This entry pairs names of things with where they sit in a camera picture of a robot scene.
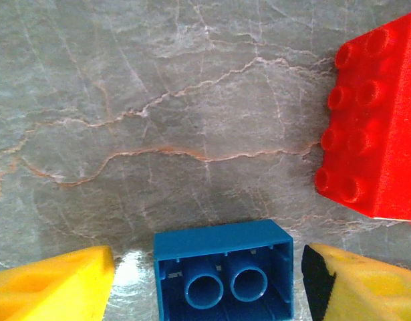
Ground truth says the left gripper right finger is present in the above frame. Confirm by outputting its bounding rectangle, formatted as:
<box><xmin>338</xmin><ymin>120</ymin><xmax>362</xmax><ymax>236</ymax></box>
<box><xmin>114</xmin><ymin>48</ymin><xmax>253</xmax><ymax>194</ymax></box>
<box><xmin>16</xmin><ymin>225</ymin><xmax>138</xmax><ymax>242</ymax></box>
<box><xmin>301</xmin><ymin>243</ymin><xmax>411</xmax><ymax>321</ymax></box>

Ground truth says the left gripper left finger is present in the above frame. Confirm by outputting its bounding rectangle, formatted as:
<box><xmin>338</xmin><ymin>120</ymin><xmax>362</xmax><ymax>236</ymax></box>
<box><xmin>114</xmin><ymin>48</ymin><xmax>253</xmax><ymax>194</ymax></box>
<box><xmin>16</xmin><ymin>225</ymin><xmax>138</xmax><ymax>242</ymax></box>
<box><xmin>0</xmin><ymin>245</ymin><xmax>115</xmax><ymax>321</ymax></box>

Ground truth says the blue lego brick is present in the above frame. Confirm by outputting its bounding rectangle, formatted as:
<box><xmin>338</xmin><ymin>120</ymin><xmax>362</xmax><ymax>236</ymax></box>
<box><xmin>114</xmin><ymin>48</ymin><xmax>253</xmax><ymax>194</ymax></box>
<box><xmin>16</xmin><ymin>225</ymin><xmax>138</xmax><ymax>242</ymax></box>
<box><xmin>153</xmin><ymin>219</ymin><xmax>295</xmax><ymax>321</ymax></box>

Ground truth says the long red lego brick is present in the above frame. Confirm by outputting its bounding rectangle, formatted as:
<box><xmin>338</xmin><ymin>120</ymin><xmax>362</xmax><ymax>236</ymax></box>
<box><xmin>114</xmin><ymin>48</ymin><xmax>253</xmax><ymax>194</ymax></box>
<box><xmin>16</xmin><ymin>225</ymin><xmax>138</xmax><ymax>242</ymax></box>
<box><xmin>314</xmin><ymin>11</ymin><xmax>411</xmax><ymax>230</ymax></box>

